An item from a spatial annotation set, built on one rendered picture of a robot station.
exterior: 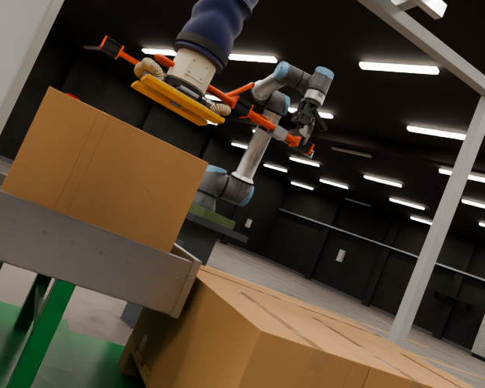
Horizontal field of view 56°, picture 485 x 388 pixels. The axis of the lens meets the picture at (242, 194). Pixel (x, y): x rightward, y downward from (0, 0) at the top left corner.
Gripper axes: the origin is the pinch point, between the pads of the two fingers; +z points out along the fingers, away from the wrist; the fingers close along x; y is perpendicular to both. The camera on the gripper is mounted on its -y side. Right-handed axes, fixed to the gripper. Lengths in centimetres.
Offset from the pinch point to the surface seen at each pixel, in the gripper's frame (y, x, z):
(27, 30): 106, 111, 33
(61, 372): 59, 3, 123
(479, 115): -269, -161, -160
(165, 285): 45, 36, 74
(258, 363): 29, 81, 78
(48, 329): 75, 36, 98
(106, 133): 81, 22, 35
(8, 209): 99, 36, 68
